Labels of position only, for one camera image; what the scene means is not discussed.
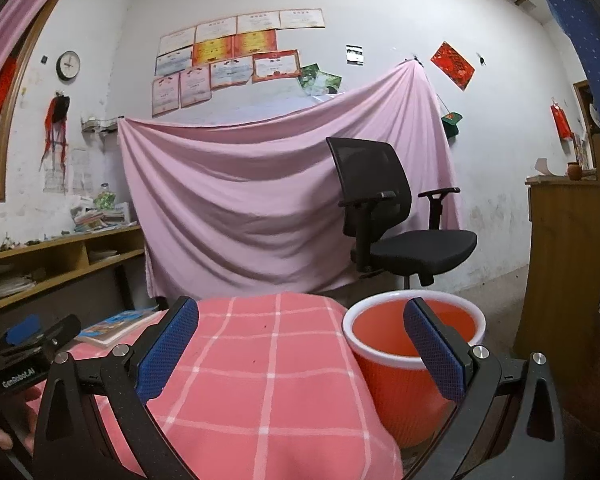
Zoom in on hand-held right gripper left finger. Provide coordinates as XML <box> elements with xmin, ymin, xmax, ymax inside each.
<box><xmin>32</xmin><ymin>296</ymin><xmax>201</xmax><ymax>480</ymax></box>

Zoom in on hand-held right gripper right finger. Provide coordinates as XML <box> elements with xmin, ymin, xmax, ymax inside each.
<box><xmin>402</xmin><ymin>297</ymin><xmax>566</xmax><ymax>480</ymax></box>

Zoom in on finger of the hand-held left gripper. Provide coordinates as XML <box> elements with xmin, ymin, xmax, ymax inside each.
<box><xmin>30</xmin><ymin>313</ymin><xmax>82</xmax><ymax>357</ymax></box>
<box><xmin>0</xmin><ymin>314</ymin><xmax>43</xmax><ymax>350</ymax></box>

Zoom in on red plastic bucket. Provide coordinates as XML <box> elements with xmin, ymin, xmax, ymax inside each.
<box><xmin>342</xmin><ymin>289</ymin><xmax>487</xmax><ymax>451</ymax></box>

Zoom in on person's left hand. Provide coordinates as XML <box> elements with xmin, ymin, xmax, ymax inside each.
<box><xmin>0</xmin><ymin>390</ymin><xmax>40</xmax><ymax>461</ymax></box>

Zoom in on thick pile of papers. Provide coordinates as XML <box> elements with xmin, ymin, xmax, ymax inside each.
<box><xmin>0</xmin><ymin>270</ymin><xmax>37</xmax><ymax>301</ymax></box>

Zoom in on blue cartoon cover book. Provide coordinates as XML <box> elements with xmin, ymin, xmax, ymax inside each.
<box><xmin>75</xmin><ymin>307</ymin><xmax>161</xmax><ymax>348</ymax></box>

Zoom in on wooden shelf unit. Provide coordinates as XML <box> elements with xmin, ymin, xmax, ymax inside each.
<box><xmin>0</xmin><ymin>225</ymin><xmax>146</xmax><ymax>313</ymax></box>

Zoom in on pink checked blanket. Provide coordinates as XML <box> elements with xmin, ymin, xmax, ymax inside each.
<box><xmin>22</xmin><ymin>292</ymin><xmax>406</xmax><ymax>480</ymax></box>

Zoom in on stack of books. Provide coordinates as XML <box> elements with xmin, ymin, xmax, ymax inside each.
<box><xmin>70</xmin><ymin>200</ymin><xmax>137</xmax><ymax>233</ymax></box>

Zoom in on glass jar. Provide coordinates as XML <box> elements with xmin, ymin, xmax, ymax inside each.
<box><xmin>94</xmin><ymin>182</ymin><xmax>117</xmax><ymax>211</ymax></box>

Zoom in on wooden cabinet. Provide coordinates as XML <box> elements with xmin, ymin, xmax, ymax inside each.
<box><xmin>512</xmin><ymin>175</ymin><xmax>600</xmax><ymax>386</ymax></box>

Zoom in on taped paper sheets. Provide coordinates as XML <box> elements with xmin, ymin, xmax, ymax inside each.
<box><xmin>44</xmin><ymin>147</ymin><xmax>93</xmax><ymax>195</ymax></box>

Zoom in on black office chair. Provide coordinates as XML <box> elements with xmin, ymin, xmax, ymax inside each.
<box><xmin>326</xmin><ymin>136</ymin><xmax>478</xmax><ymax>290</ymax></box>

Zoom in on pink hanging sheet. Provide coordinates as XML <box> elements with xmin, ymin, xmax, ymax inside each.
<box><xmin>117</xmin><ymin>58</ymin><xmax>465</xmax><ymax>301</ymax></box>

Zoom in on red tassel ornament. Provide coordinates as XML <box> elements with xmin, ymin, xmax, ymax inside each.
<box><xmin>39</xmin><ymin>91</ymin><xmax>72</xmax><ymax>171</ymax></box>

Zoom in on curled white paper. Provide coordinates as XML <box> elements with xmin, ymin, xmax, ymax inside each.
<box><xmin>535</xmin><ymin>157</ymin><xmax>563</xmax><ymax>178</ymax></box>

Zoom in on green hanging ornament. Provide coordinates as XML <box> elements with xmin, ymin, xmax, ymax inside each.
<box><xmin>440</xmin><ymin>110</ymin><xmax>463</xmax><ymax>138</ymax></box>

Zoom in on red hanging ornament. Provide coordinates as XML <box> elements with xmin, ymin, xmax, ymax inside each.
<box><xmin>551</xmin><ymin>102</ymin><xmax>575</xmax><ymax>141</ymax></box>

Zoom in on green photo print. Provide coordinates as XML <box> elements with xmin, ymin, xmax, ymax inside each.
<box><xmin>312</xmin><ymin>71</ymin><xmax>343</xmax><ymax>95</ymax></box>
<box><xmin>298</xmin><ymin>63</ymin><xmax>321</xmax><ymax>92</ymax></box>

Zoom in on pink curtain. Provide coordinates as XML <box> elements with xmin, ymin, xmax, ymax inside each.
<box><xmin>0</xmin><ymin>0</ymin><xmax>86</xmax><ymax>116</ymax></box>

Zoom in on blue patterned clothing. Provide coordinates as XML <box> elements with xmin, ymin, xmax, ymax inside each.
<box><xmin>517</xmin><ymin>0</ymin><xmax>600</xmax><ymax>321</ymax></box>

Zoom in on wooden window frame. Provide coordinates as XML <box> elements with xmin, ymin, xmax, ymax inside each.
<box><xmin>0</xmin><ymin>0</ymin><xmax>86</xmax><ymax>206</ymax></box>

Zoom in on metal wall shelf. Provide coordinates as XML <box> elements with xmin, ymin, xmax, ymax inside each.
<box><xmin>81</xmin><ymin>116</ymin><xmax>126</xmax><ymax>135</ymax></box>

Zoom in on round wall clock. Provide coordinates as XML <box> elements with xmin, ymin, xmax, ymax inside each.
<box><xmin>56</xmin><ymin>51</ymin><xmax>82</xmax><ymax>82</ymax></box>

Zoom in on wooden picture frame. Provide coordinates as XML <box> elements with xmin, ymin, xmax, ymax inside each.
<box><xmin>572</xmin><ymin>80</ymin><xmax>600</xmax><ymax>171</ymax></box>

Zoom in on red wall poster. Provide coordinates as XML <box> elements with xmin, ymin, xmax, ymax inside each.
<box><xmin>430</xmin><ymin>41</ymin><xmax>476</xmax><ymax>91</ymax></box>

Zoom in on group of wall certificates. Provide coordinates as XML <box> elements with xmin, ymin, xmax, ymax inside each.
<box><xmin>151</xmin><ymin>8</ymin><xmax>326</xmax><ymax>117</ymax></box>

